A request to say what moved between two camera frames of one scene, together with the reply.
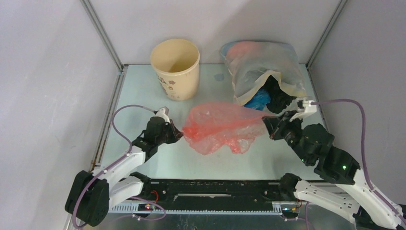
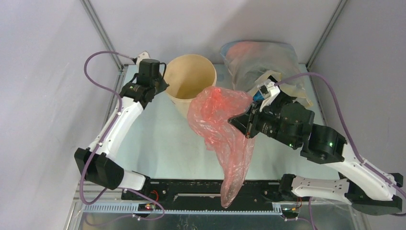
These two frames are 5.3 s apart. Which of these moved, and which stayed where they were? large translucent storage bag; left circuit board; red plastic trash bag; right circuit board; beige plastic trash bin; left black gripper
Moved: left black gripper; red plastic trash bag; beige plastic trash bin
Stayed: large translucent storage bag; right circuit board; left circuit board
